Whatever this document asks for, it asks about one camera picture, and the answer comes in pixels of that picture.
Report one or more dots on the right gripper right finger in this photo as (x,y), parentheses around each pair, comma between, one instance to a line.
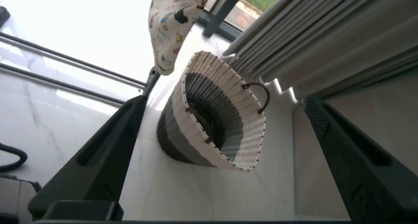
(365,181)

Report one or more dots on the black clothes rack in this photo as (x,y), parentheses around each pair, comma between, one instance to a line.
(65,59)

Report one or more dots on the white laundry basket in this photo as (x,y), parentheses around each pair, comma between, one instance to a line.
(196,142)

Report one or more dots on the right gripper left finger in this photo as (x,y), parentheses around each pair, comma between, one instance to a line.
(94,171)

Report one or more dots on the cream printed garment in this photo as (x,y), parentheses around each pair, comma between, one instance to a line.
(170,28)

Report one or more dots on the beige curtain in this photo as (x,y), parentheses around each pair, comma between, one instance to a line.
(326,38)

